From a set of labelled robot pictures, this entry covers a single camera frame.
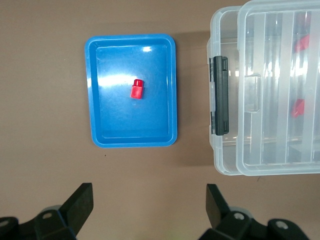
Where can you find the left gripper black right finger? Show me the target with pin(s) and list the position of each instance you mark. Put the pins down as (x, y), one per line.
(215, 207)

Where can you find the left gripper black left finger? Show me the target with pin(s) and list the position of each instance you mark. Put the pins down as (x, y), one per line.
(77, 207)

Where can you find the clear plastic box lid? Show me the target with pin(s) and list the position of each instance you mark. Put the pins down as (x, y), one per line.
(275, 100)

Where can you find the red block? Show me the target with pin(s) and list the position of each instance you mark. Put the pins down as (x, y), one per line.
(297, 108)
(301, 43)
(137, 92)

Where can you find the black box latch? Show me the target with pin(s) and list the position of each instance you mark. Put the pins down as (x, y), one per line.
(221, 100)

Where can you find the clear plastic storage box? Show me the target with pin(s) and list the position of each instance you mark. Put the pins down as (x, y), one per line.
(225, 37)

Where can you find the blue plastic tray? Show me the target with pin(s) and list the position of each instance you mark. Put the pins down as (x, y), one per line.
(150, 120)

